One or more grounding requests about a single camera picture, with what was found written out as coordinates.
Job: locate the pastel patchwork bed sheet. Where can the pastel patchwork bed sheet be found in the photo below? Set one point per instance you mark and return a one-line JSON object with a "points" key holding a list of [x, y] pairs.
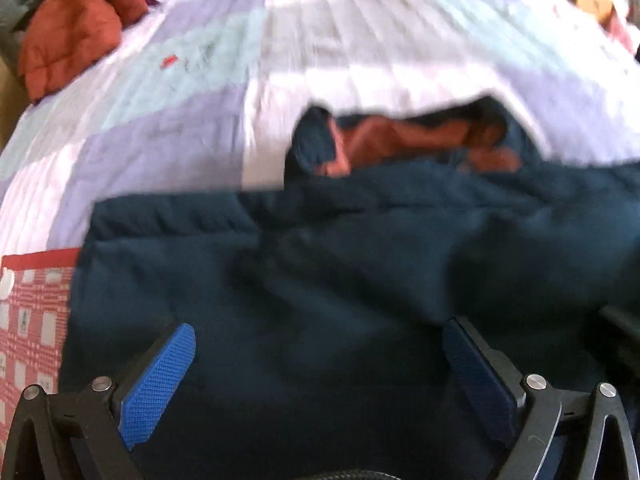
{"points": [[205, 93]]}

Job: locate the navy blue padded jacket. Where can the navy blue padded jacket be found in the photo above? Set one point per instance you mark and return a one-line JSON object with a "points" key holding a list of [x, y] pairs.
{"points": [[318, 308]]}

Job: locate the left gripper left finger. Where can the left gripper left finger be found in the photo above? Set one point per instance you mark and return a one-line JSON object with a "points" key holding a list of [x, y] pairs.
{"points": [[89, 434]]}

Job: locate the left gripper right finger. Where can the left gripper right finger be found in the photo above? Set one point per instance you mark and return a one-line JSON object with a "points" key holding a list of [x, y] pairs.
{"points": [[542, 432]]}

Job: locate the red white checkered blanket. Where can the red white checkered blanket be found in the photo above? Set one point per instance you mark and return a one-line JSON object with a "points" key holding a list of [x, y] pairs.
{"points": [[34, 311]]}

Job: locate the red orange puffer jacket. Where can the red orange puffer jacket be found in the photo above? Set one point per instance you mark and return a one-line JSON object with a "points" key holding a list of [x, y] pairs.
{"points": [[66, 37]]}

